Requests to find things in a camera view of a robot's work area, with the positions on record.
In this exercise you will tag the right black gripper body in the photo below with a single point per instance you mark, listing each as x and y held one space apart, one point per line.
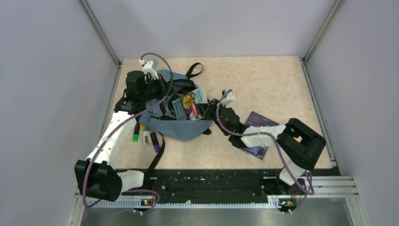
212 106

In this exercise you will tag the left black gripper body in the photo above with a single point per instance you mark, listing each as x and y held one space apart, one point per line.
154 88

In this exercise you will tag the dark purple galaxy book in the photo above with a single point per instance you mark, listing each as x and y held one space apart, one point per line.
258 144

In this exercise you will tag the blue grey backpack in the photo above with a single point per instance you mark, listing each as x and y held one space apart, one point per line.
161 119

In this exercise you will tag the light blue treehouse book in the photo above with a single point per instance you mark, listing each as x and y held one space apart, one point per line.
185 106

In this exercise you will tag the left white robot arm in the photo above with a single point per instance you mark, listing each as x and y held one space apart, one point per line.
96 175

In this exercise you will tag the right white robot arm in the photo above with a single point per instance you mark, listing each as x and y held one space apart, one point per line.
301 143

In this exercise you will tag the green black marker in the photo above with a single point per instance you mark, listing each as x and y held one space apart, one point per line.
136 132

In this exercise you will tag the purple black highlighter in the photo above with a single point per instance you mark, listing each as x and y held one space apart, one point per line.
155 142

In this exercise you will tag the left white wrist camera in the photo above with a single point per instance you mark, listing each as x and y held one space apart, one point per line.
149 68

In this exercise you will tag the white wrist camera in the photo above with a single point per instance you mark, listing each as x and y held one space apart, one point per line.
149 68
227 97

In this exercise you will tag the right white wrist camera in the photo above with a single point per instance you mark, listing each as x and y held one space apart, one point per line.
227 97

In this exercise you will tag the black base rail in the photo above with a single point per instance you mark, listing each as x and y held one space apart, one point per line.
219 187

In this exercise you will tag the left aluminium frame post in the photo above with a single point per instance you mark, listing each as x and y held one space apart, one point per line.
99 31

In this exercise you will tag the aluminium frame post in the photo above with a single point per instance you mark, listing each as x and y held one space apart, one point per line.
99 31
323 29

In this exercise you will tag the right aluminium frame post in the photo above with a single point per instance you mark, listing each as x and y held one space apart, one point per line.
323 29

